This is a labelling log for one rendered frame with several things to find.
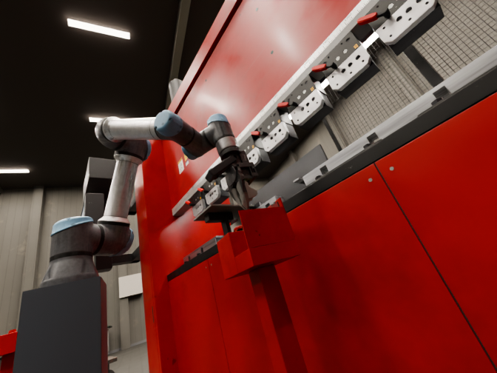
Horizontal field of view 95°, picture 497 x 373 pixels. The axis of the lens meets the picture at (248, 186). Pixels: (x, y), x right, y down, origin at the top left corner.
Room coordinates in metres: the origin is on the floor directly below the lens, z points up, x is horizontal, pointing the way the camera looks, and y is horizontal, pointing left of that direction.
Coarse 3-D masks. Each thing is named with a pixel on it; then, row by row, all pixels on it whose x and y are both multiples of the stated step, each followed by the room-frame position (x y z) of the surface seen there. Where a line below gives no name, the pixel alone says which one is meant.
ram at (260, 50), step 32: (256, 0) 0.76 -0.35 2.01; (288, 0) 0.67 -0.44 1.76; (320, 0) 0.60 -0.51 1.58; (352, 0) 0.54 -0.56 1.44; (224, 32) 0.96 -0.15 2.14; (256, 32) 0.82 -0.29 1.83; (288, 32) 0.72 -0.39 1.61; (320, 32) 0.64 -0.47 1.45; (352, 32) 0.59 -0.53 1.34; (224, 64) 1.02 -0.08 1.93; (256, 64) 0.87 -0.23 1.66; (288, 64) 0.76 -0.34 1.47; (192, 96) 1.31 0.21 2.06; (224, 96) 1.08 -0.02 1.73; (256, 96) 0.92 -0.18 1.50; (256, 128) 0.98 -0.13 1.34; (192, 160) 1.44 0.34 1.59; (192, 192) 1.50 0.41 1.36
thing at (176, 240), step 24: (144, 168) 1.65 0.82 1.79; (144, 192) 1.63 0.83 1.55; (168, 192) 1.77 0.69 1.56; (144, 216) 1.67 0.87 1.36; (168, 216) 1.75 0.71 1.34; (192, 216) 1.91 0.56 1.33; (144, 240) 1.70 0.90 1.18; (168, 240) 1.73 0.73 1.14; (192, 240) 1.88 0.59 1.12; (144, 264) 1.73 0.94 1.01; (168, 264) 1.72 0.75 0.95; (144, 288) 1.77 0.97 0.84; (168, 288) 1.70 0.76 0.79; (144, 312) 1.80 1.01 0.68; (168, 312) 1.69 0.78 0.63; (168, 336) 1.67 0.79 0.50; (168, 360) 1.66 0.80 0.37
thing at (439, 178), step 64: (448, 128) 0.48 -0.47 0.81; (384, 192) 0.61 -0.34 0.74; (448, 192) 0.53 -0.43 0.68; (320, 256) 0.79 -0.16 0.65; (384, 256) 0.66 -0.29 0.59; (448, 256) 0.57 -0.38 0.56; (192, 320) 1.49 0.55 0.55; (256, 320) 1.08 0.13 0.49; (320, 320) 0.86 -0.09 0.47; (384, 320) 0.72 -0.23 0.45; (448, 320) 0.62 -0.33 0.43
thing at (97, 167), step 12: (96, 168) 1.52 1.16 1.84; (108, 168) 1.58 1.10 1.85; (84, 180) 1.74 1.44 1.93; (96, 180) 1.55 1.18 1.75; (108, 180) 1.60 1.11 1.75; (84, 192) 1.72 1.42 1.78; (96, 192) 1.72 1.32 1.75; (108, 192) 1.78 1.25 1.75; (96, 264) 1.83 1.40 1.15; (108, 264) 1.89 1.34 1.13
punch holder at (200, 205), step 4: (196, 192) 1.47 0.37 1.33; (200, 192) 1.43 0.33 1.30; (192, 196) 1.51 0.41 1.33; (196, 196) 1.47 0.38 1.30; (200, 196) 1.43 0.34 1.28; (204, 196) 1.44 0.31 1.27; (192, 200) 1.52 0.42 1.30; (196, 200) 1.48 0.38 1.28; (200, 200) 1.43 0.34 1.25; (204, 200) 1.44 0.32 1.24; (196, 204) 1.48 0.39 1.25; (200, 204) 1.46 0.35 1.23; (204, 204) 1.43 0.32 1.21; (208, 204) 1.46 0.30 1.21; (192, 208) 1.52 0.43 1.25; (196, 208) 1.49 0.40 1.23; (200, 208) 1.45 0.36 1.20; (204, 208) 1.44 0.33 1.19; (196, 212) 1.50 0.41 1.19; (200, 212) 1.47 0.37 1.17; (196, 216) 1.51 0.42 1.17
